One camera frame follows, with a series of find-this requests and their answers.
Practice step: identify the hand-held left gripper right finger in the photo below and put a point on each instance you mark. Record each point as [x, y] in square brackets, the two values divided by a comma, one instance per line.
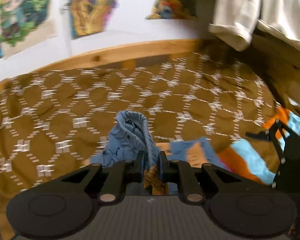
[164, 166]

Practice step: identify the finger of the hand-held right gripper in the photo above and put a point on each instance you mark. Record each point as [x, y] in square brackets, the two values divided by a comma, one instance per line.
[273, 135]

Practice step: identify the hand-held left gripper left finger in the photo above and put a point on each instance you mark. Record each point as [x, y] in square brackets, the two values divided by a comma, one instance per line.
[139, 165]

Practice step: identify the blue pants with orange print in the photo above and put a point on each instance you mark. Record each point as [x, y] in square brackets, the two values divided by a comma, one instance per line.
[130, 140]

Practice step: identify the colourful striped bed sheet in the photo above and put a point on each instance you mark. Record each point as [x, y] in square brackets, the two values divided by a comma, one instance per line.
[247, 155]

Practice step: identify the brown blanket with white pattern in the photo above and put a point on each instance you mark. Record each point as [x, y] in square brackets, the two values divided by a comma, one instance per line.
[65, 110]

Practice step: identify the white hanging garment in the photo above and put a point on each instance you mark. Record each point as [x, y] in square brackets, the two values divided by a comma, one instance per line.
[242, 10]

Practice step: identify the wooden bed frame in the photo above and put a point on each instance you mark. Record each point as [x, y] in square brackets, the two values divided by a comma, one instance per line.
[140, 52]

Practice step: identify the white wall pipe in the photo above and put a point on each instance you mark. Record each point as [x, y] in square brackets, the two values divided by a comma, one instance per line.
[67, 30]

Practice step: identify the yellow and purple wall poster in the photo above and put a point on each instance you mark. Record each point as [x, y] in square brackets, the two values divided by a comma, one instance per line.
[92, 10]

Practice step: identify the wall poster with blond figure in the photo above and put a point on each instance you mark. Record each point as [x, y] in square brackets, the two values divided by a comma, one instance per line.
[22, 12]

